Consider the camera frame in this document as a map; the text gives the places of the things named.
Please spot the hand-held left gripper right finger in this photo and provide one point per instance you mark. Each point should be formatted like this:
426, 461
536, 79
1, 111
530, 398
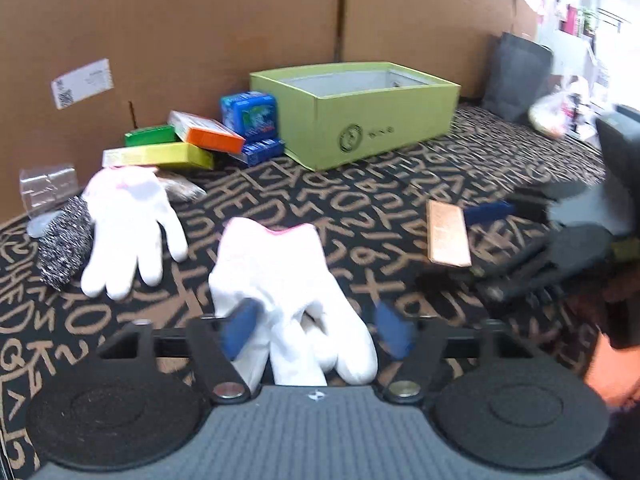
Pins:
395, 331

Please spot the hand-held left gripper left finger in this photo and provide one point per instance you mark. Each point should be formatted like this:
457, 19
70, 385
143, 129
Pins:
239, 329

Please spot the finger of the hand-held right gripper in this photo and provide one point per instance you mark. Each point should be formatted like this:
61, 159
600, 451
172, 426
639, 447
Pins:
520, 272
487, 211

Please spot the copper box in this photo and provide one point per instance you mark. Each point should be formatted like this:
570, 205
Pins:
447, 232

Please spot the white cotton glove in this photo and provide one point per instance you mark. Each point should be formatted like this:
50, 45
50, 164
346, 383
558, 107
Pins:
130, 220
280, 270

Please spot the lime green cardboard box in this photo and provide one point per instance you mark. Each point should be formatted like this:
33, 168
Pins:
380, 122

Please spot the blue gum container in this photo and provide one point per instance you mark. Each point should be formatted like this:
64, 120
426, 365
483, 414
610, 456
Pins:
250, 115

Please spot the person's right hand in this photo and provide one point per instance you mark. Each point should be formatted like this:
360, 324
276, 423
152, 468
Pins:
612, 375

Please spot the white plastic bag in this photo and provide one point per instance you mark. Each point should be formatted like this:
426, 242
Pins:
557, 110

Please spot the black letter-print tablecloth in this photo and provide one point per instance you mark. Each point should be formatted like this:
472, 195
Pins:
380, 210

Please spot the grey paper bag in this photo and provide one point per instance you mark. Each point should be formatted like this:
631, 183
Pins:
515, 75

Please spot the brown snack packet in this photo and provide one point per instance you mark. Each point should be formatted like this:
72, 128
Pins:
182, 187

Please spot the small blue box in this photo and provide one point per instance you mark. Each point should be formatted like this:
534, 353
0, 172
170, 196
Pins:
260, 151

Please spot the yellow green flat box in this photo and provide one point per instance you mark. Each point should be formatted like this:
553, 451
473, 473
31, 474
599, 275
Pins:
160, 156

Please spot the speckled grey knit glove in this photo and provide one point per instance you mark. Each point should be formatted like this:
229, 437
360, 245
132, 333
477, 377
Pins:
65, 245

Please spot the orange and white box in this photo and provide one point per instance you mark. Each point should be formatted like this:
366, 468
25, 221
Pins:
212, 135

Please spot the large cardboard panel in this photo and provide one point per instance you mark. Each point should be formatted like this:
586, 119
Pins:
420, 15
190, 30

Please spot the clear plastic packaging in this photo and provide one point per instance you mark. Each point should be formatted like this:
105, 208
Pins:
45, 185

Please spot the white shipping label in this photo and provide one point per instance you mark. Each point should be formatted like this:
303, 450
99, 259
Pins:
82, 82

